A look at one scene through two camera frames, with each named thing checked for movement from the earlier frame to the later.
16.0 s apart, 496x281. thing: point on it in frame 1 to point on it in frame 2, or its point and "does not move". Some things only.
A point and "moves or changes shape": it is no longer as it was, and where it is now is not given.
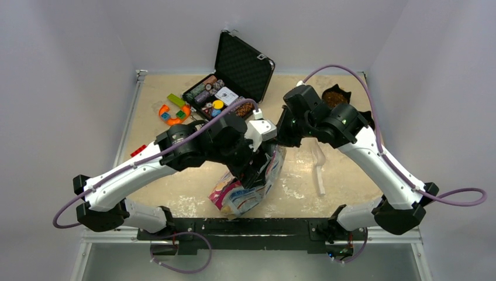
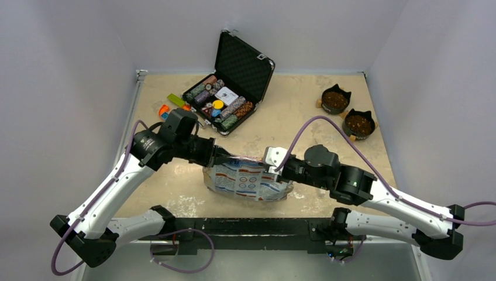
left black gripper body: [238, 159] to [200, 150]
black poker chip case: [242, 74] does not move
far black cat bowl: [334, 95] does not move
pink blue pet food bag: [230, 196] moves or changes shape
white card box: [226, 95] does not move
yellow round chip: [218, 104] does not move
